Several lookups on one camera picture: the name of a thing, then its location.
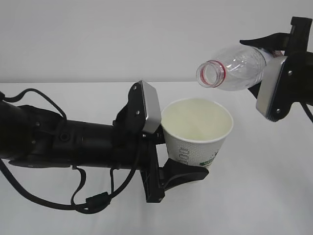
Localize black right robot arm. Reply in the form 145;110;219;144
240;16;313;122

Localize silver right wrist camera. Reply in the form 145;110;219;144
256;56;287;122

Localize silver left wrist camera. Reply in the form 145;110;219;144
140;80;161;134

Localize clear plastic water bottle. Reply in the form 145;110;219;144
196;45;283;91

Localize white paper cup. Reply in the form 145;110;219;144
161;98;234;169

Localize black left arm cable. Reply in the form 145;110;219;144
0;88;140;215

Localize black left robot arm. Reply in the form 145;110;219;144
0;81;209;213

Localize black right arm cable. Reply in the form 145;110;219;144
299;101;313;123

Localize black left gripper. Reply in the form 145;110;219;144
138;124;209;203

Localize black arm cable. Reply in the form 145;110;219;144
299;101;313;123
0;88;140;215

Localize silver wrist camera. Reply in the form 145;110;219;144
140;80;161;134
256;56;287;122

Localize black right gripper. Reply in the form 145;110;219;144
239;16;311;99

